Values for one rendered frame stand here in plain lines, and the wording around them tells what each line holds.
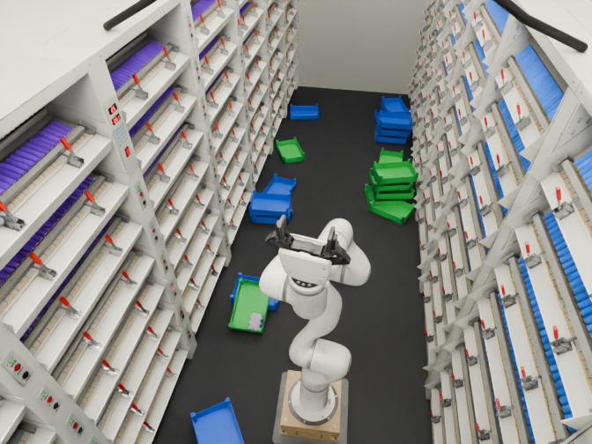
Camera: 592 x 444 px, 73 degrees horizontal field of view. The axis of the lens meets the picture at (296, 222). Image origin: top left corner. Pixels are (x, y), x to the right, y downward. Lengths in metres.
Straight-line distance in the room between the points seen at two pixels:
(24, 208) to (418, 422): 1.97
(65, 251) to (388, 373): 1.76
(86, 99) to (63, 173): 0.25
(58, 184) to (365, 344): 1.84
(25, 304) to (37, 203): 0.27
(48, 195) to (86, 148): 0.22
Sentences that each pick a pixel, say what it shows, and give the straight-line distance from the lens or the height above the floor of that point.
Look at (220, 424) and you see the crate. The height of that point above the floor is 0.00.
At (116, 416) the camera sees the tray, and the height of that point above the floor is 0.49.
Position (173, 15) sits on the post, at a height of 1.62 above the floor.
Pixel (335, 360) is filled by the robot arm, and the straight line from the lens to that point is 1.54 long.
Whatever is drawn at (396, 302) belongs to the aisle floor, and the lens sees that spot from 2.71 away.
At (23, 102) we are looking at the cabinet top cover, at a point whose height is 1.70.
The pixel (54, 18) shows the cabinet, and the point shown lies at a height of 1.70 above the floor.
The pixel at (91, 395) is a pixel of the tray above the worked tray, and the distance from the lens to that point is 1.75.
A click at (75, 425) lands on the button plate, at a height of 0.80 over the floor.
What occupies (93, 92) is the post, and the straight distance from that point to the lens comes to 1.39.
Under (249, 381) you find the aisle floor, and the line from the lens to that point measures 2.39.
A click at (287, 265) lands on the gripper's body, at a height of 1.54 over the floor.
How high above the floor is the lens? 2.15
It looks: 43 degrees down
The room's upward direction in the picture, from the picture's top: straight up
